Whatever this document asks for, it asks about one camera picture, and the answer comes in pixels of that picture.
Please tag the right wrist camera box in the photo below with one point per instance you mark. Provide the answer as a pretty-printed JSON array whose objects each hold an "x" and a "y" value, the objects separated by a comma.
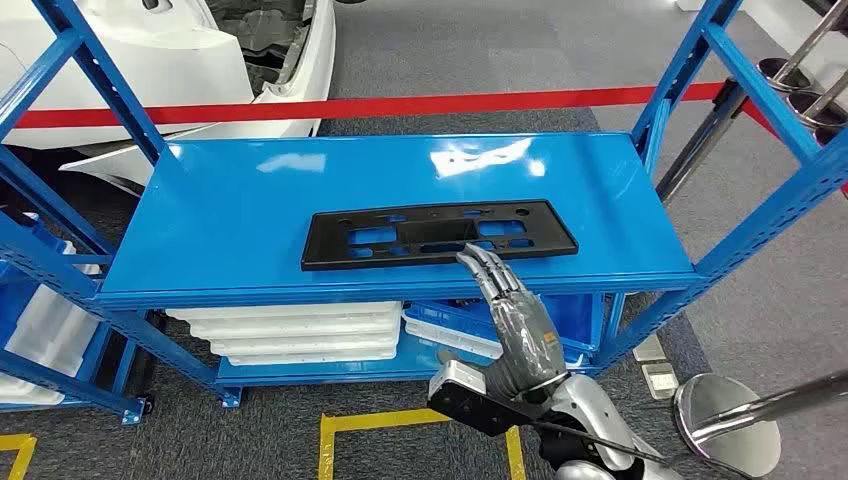
[{"x": 457, "y": 381}]

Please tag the red barrier belt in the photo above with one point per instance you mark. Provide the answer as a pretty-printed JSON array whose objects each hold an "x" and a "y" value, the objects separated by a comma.
[
  {"x": 762, "y": 119},
  {"x": 397, "y": 106}
]

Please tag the black barrier post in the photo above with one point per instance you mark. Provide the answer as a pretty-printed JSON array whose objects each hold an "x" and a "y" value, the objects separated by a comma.
[{"x": 702, "y": 142}]

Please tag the grey floor socket box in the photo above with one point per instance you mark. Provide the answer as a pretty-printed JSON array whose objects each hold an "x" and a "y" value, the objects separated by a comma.
[
  {"x": 660, "y": 381},
  {"x": 649, "y": 349}
]

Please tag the blue plastic crate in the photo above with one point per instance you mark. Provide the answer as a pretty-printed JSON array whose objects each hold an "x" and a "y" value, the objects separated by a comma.
[
  {"x": 36, "y": 228},
  {"x": 576, "y": 318}
]

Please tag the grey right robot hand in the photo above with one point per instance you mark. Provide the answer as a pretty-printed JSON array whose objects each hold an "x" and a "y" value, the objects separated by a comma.
[{"x": 523, "y": 331}]

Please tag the black plastic plate part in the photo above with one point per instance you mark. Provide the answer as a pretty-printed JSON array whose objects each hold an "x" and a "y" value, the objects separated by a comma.
[{"x": 331, "y": 245}]

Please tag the yellow floor tape square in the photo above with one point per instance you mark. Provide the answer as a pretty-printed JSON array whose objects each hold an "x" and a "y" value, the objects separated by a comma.
[
  {"x": 371, "y": 420},
  {"x": 16, "y": 444}
]

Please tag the blue metal shelf rack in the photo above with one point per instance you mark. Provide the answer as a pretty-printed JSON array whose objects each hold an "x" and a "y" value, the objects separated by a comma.
[
  {"x": 66, "y": 387},
  {"x": 232, "y": 218}
]

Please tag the white car body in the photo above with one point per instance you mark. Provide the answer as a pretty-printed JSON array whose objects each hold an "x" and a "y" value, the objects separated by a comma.
[{"x": 132, "y": 66}]

